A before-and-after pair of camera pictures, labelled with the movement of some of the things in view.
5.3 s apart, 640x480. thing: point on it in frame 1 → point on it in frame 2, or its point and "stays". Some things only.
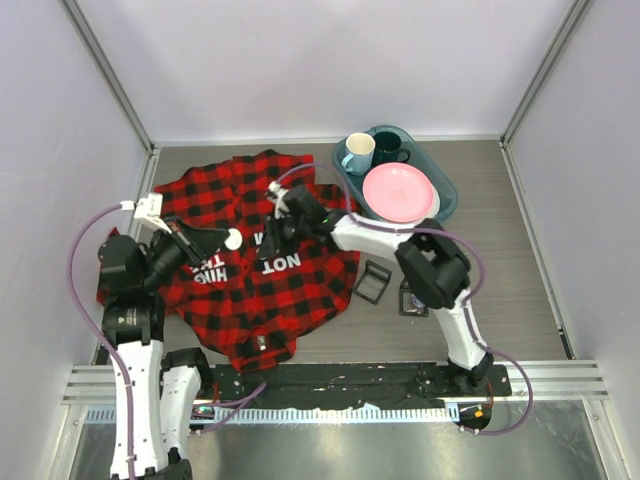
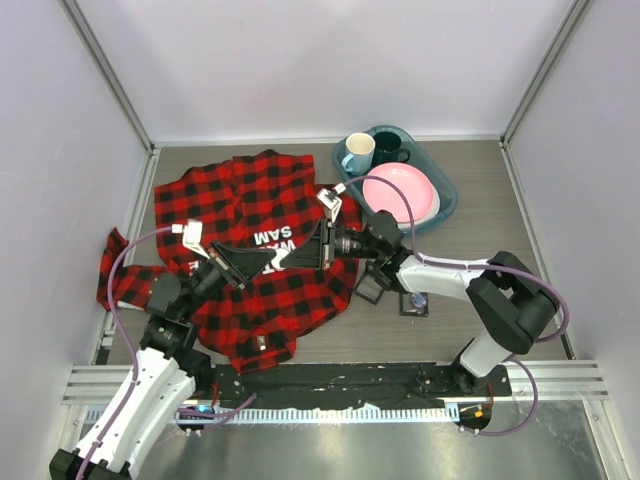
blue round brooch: (417, 302) stays
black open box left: (373, 283) stays
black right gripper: (272, 239) → (317, 252)
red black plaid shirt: (254, 310) stays
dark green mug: (387, 149) stays
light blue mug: (360, 149) stays
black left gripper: (201, 242) → (239, 265)
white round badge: (234, 240) → (280, 253)
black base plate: (331, 385) stays
